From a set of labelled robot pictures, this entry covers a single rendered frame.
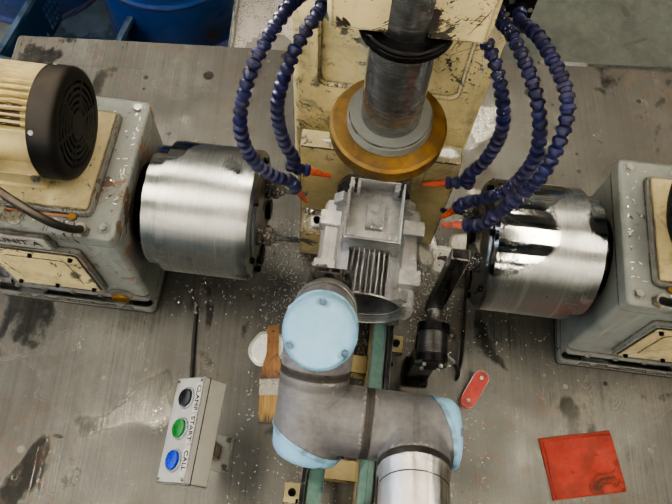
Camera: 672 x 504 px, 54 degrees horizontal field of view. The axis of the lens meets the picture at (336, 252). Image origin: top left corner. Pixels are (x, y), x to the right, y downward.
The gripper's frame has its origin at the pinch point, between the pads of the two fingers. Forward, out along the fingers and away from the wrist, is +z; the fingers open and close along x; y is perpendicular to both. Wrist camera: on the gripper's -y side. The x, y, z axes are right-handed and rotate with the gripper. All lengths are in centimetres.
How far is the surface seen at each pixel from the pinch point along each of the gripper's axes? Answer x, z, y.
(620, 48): -107, 179, 91
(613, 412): -61, 22, -20
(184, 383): 22.3, -5.8, -16.4
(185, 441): 19.8, -12.5, -23.5
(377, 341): -10.2, 14.0, -9.7
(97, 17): 113, 169, 76
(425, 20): -8, -36, 40
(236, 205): 17.8, 0.2, 14.2
